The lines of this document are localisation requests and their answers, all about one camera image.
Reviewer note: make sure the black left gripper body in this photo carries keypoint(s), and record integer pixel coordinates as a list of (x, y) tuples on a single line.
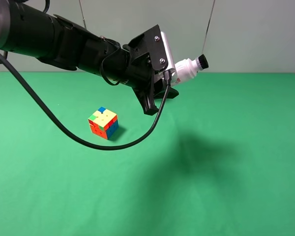
[(139, 66)]

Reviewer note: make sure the colourful puzzle cube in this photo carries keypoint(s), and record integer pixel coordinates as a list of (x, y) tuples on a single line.
[(103, 123)]

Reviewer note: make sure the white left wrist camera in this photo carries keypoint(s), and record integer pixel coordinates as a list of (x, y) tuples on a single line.
[(167, 54)]

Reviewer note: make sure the white bottle with black brush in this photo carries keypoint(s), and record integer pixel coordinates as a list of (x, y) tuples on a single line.
[(188, 69)]

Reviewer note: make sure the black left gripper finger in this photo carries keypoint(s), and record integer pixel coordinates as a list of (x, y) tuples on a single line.
[(160, 89), (145, 96)]

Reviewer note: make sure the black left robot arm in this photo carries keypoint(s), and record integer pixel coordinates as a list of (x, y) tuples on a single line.
[(59, 42)]

